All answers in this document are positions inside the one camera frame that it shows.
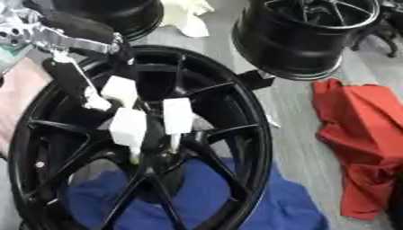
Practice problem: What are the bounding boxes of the pink cloth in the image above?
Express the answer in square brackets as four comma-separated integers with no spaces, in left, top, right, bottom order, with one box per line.
[0,57,56,157]

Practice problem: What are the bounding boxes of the white pin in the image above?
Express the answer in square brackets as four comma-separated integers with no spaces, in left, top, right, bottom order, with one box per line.
[107,107,150,164]
[99,75,140,110]
[160,97,197,151]

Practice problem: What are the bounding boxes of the blue cloth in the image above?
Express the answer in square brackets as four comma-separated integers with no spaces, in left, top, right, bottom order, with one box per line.
[64,156,331,230]

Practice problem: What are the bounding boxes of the black spoked wheel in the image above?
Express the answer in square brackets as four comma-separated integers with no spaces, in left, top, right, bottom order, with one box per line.
[6,44,276,230]

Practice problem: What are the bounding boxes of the white cloth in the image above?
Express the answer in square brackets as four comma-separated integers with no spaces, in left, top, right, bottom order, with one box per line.
[157,0,216,39]

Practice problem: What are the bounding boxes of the black chair base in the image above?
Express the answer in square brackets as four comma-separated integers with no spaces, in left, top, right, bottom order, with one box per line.
[349,0,403,58]

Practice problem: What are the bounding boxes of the black wheel rim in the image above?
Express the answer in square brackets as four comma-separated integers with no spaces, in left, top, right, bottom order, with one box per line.
[50,0,166,42]
[231,0,383,82]

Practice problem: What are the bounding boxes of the red cloth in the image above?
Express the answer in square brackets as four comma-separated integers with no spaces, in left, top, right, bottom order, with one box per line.
[309,78,403,222]

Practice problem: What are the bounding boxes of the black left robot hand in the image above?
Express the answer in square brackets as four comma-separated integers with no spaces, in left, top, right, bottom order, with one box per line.
[22,0,139,112]

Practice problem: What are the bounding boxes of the small black bracket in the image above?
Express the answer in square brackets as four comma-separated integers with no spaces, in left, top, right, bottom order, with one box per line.
[236,69,277,91]

